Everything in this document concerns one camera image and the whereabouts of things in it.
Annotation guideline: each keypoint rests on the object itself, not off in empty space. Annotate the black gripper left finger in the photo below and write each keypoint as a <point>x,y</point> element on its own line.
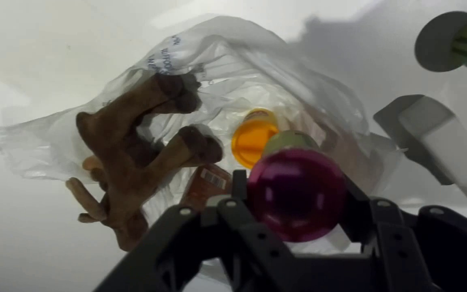
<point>171,251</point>

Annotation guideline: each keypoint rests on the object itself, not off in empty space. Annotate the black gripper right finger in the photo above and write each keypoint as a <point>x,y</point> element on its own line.
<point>402,251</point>

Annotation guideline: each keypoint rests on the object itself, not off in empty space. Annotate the brown jar red lid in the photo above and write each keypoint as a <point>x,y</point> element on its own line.
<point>206,181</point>

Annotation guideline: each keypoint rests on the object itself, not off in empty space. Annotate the purple lid dough cup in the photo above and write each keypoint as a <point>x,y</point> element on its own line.
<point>295,189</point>

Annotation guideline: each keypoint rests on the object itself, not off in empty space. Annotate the yellow lid dough cup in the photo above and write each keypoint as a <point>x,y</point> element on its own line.
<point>251,136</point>

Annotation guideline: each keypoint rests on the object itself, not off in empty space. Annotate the brown plush toy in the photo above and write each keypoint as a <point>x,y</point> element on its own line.
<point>129,168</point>

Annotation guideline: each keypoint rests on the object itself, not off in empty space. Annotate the white plastic bag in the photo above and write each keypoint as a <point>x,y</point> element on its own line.
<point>238,66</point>

